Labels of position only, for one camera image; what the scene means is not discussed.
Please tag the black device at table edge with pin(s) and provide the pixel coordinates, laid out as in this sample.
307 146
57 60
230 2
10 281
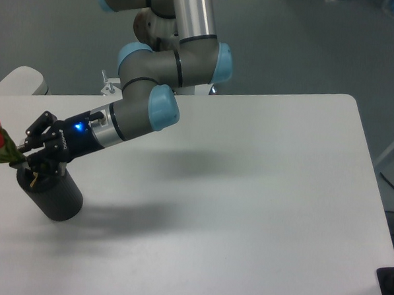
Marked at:
386 280

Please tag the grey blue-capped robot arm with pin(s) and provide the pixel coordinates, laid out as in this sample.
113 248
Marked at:
148 77

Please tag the white rounded side table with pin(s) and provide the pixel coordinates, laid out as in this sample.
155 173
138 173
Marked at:
24 81

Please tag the black ribbed cylindrical vase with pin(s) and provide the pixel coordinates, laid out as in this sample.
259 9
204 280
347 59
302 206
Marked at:
55 193

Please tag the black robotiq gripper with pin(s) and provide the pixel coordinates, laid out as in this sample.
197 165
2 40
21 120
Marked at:
70 139

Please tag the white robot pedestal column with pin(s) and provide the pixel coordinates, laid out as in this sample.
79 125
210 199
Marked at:
161 34

